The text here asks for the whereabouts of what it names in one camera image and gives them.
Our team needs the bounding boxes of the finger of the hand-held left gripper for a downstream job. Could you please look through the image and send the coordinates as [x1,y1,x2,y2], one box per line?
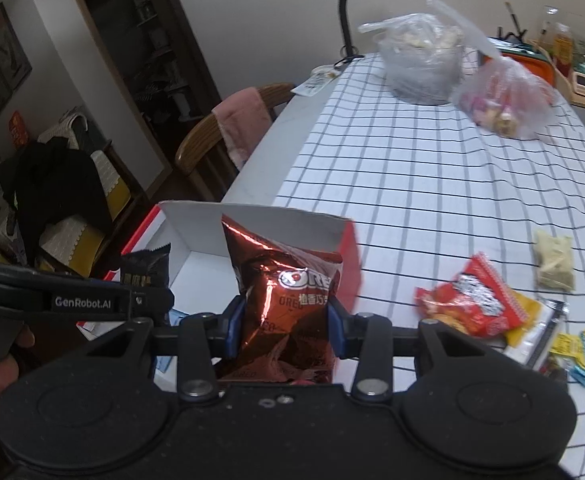
[128,285,176,321]

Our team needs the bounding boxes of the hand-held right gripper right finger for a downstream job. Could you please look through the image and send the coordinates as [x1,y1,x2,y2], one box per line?
[325,300,479,403]

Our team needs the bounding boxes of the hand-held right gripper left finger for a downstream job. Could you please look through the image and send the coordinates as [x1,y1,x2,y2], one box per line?
[80,296,247,403]

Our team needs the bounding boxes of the black snack packet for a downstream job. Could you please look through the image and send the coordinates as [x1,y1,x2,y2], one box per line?
[120,242,172,291]

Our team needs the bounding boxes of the metallic red-brown snack bag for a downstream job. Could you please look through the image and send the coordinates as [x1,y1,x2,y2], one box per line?
[215,214,344,386]

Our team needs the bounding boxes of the red and white cardboard box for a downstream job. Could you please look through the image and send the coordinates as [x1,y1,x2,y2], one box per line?
[77,200,363,391]

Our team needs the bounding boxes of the red snack packet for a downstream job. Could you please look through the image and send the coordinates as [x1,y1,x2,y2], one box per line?
[415,252,529,338]

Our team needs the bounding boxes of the yellow snack packet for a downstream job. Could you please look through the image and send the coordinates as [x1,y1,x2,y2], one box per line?
[502,290,545,346]

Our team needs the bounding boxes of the clear plastic bag of snacks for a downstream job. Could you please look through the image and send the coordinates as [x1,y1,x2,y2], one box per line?
[452,55,558,140]

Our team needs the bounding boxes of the chair with yellow cushion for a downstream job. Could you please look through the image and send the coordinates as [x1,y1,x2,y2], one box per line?
[37,114,133,281]

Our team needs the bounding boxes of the black garment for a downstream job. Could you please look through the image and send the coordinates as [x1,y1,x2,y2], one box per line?
[0,137,113,266]

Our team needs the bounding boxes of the wooden chair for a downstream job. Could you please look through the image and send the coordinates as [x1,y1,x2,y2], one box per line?
[175,82,298,201]

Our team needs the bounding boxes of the white checked tablecloth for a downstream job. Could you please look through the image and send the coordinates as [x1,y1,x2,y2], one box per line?
[271,51,585,478]

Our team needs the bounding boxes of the pink towel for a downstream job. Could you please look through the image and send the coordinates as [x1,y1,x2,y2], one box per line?
[211,86,273,171]

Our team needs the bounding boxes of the clear white snack packet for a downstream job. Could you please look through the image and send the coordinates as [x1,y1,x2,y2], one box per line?
[505,297,570,373]

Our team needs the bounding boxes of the beige snack packet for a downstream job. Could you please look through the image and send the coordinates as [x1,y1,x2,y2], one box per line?
[532,229,575,292]

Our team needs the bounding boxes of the dark wooden bookcase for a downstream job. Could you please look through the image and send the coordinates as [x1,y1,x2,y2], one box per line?
[62,0,223,201]

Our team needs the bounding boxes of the yellow printed candy wrapper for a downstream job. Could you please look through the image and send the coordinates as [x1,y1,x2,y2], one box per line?
[552,329,585,372]

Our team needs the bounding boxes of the white paper leaflet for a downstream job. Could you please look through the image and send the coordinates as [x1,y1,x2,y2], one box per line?
[291,65,343,97]

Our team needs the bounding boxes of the clear plastic bag with bowl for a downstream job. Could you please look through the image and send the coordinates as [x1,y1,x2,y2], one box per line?
[358,0,503,107]

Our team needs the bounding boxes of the silver desk lamp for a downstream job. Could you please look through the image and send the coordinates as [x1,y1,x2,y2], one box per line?
[339,0,417,61]

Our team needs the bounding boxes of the orange container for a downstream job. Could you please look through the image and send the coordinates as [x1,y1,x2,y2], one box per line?
[482,45,555,88]

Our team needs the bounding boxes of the orange drink bottle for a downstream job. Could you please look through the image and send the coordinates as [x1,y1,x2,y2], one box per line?
[552,22,573,78]

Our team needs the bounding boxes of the framed wall picture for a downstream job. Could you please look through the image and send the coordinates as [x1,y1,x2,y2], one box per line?
[0,2,33,131]

